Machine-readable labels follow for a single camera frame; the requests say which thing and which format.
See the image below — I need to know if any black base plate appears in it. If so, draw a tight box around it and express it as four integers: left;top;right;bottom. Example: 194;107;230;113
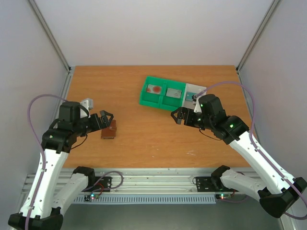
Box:
83;176;112;192
192;176;237;193

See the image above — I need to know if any aluminium frame post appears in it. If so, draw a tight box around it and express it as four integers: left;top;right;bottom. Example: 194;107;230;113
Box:
236;0;282;75
27;0;71;73

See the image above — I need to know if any teal card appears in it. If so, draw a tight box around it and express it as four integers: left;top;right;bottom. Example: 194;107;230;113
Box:
185;92;197;102

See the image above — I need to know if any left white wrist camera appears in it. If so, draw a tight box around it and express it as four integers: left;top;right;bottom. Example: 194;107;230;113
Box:
80;98;94;118

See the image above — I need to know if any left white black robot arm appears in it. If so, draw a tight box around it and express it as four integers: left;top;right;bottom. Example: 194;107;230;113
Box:
8;102;114;230

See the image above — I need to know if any white plastic bin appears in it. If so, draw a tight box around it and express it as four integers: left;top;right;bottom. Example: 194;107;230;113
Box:
181;83;206;109

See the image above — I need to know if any grey silver card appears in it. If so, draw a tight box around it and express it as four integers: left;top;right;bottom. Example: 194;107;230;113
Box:
165;88;182;99

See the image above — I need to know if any grey slotted cable duct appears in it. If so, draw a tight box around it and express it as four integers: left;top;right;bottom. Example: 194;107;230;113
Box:
73;194;216;205

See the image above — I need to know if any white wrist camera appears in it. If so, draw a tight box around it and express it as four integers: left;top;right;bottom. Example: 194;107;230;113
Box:
80;98;94;118
192;94;201;113

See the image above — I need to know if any right aluminium frame post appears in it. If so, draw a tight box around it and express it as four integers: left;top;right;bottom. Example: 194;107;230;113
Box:
236;0;282;75

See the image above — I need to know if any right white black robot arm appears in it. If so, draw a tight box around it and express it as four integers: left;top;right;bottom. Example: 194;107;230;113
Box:
171;94;307;218

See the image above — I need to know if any green bin middle compartment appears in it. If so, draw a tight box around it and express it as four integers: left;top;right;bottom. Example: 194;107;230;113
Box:
159;80;186;111

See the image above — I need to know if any card with red circles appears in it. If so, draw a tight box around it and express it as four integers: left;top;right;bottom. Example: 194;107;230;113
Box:
146;84;162;94

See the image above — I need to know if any left controller board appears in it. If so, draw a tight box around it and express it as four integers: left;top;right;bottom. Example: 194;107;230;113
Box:
84;194;100;202

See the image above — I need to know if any aluminium front rail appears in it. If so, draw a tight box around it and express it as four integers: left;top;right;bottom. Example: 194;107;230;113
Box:
22;167;269;195

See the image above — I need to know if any right controller board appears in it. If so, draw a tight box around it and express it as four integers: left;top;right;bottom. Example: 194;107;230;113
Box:
215;194;232;200

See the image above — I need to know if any brown leather card holder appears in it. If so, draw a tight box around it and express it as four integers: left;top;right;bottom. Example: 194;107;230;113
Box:
101;120;117;139

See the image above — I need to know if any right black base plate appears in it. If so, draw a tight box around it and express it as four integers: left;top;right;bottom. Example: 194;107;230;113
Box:
192;176;237;193

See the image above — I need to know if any controller board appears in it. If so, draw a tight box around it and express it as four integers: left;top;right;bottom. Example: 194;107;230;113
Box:
84;194;100;202
215;194;232;200

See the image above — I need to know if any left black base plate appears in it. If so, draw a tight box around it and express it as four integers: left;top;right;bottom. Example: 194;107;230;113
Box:
83;176;112;192

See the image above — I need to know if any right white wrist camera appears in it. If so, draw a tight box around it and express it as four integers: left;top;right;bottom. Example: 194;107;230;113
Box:
192;94;201;113

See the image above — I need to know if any left aluminium frame post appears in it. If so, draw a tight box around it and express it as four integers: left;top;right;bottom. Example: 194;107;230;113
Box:
27;0;71;73

